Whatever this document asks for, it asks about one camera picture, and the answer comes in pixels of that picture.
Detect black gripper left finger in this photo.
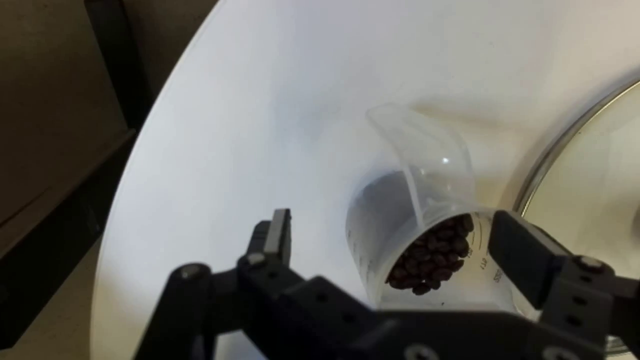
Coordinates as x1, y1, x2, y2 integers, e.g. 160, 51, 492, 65
132, 206, 377, 360

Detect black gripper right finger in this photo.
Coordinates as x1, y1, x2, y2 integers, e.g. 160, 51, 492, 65
489, 208, 640, 344

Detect glass pot lid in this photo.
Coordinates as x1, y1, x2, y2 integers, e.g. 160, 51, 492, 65
511, 67, 640, 356

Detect clear plastic measuring jug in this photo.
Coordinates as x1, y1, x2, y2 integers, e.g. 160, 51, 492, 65
345, 102, 536, 316

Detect black cabinet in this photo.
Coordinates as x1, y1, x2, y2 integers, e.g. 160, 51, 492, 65
0, 0, 227, 352

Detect dark coffee beans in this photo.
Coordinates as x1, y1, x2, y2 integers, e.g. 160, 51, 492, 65
384, 212, 478, 297

